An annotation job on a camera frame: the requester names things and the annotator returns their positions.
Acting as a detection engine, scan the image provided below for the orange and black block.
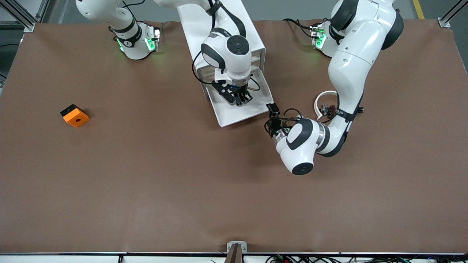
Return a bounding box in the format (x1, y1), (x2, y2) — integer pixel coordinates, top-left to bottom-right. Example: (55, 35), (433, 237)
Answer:
(60, 104), (90, 128)

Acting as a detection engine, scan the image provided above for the white curved ring piece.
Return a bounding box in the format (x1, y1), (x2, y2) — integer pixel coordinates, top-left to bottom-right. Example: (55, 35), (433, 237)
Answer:
(315, 91), (339, 120)

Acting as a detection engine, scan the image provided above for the black base cable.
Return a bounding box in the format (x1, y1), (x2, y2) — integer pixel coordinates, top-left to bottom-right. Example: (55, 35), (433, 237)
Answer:
(283, 18), (317, 39)

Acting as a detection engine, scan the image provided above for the grey metal bracket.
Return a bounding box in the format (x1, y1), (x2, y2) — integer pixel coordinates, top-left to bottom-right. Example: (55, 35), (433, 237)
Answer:
(227, 241), (248, 253)

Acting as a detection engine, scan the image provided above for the cable bundle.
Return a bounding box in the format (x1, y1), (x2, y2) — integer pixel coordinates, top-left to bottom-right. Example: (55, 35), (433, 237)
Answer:
(265, 255), (468, 263)

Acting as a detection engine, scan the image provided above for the front edge camera mount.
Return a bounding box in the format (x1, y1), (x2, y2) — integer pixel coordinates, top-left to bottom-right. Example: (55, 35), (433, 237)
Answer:
(224, 244), (244, 263)

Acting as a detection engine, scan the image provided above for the aluminium frame post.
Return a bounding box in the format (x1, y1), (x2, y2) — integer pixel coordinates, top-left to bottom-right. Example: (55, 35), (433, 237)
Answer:
(0, 0), (50, 31)
(438, 0), (468, 29)

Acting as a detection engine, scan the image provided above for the white table edge rail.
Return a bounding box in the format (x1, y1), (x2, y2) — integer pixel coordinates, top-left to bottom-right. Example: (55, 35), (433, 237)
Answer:
(0, 252), (468, 263)

